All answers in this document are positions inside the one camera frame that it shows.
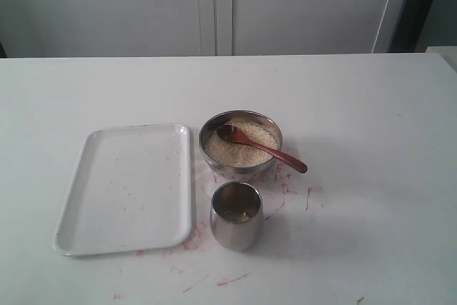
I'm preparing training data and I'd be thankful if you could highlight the stainless steel cup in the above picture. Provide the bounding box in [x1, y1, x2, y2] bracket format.
[210, 181, 264, 251]

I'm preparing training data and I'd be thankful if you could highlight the brown wooden spoon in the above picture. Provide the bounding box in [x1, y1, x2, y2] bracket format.
[216, 124, 308, 174]

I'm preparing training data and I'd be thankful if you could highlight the stainless steel rice bowl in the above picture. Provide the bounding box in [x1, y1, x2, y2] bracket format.
[199, 110, 283, 181]

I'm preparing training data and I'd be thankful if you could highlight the uncooked white rice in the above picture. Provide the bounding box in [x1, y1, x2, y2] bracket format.
[205, 121, 278, 168]

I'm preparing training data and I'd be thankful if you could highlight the white rectangular plastic tray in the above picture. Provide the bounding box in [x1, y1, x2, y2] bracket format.
[54, 124, 194, 256]

